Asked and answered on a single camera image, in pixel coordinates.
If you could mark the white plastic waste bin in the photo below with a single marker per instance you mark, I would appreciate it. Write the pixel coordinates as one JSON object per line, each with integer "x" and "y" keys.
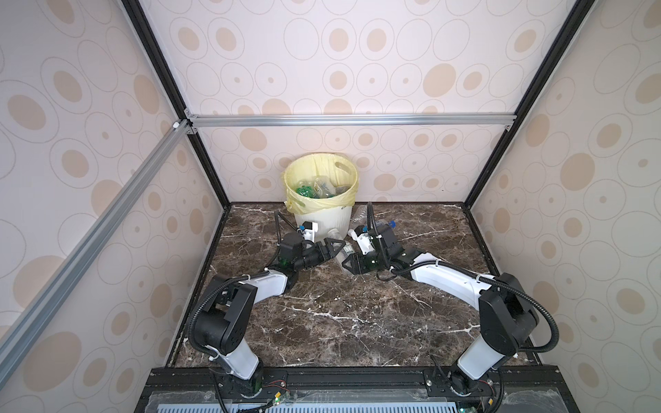
{"x": 328, "y": 219}

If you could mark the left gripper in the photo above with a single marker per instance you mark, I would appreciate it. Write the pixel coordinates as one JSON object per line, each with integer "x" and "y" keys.
{"x": 325, "y": 250}

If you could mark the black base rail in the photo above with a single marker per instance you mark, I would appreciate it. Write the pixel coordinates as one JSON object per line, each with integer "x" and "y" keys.
{"x": 509, "y": 389}

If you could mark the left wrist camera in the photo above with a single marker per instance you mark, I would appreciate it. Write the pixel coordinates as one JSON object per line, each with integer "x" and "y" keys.
{"x": 309, "y": 230}

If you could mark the black frame post right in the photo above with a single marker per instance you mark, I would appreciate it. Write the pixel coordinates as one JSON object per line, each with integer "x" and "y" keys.
{"x": 558, "y": 48}

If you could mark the black frame post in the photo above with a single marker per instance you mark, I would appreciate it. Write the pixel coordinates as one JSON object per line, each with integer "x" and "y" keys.
{"x": 558, "y": 48}
{"x": 137, "y": 17}

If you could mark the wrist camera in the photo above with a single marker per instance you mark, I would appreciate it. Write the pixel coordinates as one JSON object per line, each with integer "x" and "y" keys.
{"x": 363, "y": 240}
{"x": 309, "y": 230}

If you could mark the black frame post left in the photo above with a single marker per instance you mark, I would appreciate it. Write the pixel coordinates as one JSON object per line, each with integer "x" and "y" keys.
{"x": 137, "y": 17}

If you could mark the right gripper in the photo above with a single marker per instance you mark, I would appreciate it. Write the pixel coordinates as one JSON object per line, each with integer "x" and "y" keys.
{"x": 356, "y": 265}

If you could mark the green bottle yellow cap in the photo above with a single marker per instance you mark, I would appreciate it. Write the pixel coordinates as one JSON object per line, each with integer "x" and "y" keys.
{"x": 307, "y": 191}

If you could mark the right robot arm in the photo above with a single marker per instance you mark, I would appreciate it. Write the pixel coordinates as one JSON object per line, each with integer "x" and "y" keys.
{"x": 511, "y": 321}

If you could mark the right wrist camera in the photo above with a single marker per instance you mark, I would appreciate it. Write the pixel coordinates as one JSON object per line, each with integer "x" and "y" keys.
{"x": 363, "y": 240}

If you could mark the yellow bin liner bag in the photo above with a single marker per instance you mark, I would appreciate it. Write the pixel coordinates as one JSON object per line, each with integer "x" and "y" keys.
{"x": 304, "y": 170}

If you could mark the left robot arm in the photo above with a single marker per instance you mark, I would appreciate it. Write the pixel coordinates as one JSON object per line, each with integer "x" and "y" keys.
{"x": 218, "y": 322}

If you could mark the aluminium rail left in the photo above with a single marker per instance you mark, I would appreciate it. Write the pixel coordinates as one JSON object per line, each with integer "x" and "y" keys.
{"x": 34, "y": 320}

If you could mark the horizontal aluminium rail back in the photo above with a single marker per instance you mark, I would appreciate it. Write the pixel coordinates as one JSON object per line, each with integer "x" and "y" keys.
{"x": 195, "y": 121}

